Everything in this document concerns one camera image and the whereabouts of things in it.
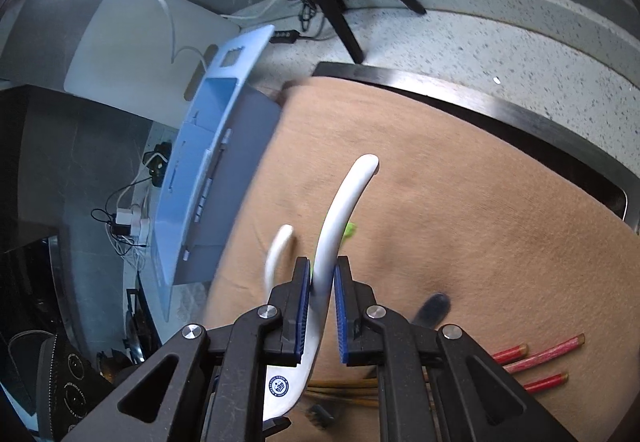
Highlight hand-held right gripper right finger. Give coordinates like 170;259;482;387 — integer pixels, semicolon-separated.
333;255;576;442

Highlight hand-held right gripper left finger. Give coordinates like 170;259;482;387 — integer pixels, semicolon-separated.
60;256;309;442

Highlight white ceramic spoon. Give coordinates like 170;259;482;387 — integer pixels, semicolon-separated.
264;223;296;293
262;153;381;423

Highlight green plastic spoon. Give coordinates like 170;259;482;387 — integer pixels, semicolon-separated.
309;221;359;285

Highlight blue perforated plastic basket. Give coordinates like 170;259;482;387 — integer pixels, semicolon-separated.
150;24;283;323

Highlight tan cloth mat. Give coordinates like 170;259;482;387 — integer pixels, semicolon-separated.
202;77;631;442

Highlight green frog-shaped holder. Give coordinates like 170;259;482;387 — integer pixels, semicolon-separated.
145;142;171;188

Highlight white power strip with plugs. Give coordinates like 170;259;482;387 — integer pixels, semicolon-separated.
92;177;166;243

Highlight black induction cooker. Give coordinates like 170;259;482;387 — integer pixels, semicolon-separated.
35;329;116;442

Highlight white plastic cutting board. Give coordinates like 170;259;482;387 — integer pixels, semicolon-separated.
64;0;241;133

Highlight thick white cable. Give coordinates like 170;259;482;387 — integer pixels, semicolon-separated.
125;0;211;69

